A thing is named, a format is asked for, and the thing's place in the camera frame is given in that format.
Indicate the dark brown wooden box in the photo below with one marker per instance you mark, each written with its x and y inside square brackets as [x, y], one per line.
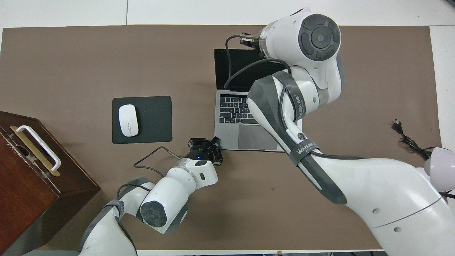
[32, 199]

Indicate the brown table mat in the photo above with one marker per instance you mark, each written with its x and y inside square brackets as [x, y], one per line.
[71, 53]

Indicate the silver laptop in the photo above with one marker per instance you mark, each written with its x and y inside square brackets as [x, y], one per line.
[231, 135]

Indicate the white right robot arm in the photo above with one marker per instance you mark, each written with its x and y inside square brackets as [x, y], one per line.
[373, 185]

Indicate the white desk lamp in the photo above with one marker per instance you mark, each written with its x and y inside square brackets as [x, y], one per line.
[442, 163]

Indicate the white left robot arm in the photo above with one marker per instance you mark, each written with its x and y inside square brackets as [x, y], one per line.
[170, 192]

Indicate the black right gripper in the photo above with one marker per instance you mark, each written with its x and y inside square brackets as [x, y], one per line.
[250, 41]

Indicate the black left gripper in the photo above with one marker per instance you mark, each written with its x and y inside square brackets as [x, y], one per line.
[201, 153]

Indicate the white computer mouse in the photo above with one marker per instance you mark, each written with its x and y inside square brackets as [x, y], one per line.
[128, 121]

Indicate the black mouse pad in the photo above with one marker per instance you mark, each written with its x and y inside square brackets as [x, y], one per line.
[153, 121]

